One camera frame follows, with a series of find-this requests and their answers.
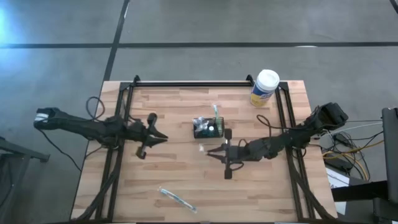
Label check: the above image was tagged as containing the black floor bar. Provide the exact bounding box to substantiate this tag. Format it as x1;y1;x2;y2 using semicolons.
331;179;389;203

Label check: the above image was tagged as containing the black power brick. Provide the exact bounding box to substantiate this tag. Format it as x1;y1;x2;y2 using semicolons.
332;157;354;172

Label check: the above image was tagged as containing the white floor cable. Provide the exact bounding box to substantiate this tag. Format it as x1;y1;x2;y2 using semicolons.
341;122;383;133

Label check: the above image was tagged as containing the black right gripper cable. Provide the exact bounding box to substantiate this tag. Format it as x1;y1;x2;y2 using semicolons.
228;161;247;172

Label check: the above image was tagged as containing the green toothbrush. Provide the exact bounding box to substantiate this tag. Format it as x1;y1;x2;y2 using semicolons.
211;104;224;132

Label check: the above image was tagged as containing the Lysol wipes canister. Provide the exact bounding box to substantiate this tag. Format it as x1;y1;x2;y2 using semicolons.
249;68;280;108

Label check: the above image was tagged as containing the black wire caddy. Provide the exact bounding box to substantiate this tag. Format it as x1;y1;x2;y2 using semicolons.
192;116;225;139

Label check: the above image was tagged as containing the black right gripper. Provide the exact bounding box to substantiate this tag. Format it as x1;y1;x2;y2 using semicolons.
207;128;249;180

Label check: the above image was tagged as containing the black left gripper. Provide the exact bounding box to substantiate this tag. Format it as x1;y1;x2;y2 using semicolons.
130;113;169;160

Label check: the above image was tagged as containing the white paper sheet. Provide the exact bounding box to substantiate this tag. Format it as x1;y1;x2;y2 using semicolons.
325;167;351;215

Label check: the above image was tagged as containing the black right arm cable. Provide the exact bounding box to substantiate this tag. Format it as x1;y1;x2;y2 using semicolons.
256;114;299;130

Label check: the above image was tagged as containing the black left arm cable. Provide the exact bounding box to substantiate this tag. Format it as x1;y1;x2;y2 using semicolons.
85;96;106;121

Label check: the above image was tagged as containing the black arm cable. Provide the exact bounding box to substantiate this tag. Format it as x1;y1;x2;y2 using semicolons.
85;96;106;121
256;114;299;130

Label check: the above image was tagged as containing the black metal stand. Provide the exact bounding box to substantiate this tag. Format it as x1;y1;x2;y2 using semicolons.
0;136;50;224

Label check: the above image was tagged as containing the black left base cable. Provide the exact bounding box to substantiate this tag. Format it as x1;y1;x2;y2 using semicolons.
36;128;83;172

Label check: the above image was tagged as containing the yellow floor cable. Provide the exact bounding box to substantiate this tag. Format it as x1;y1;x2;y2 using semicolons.
322;139;385;182

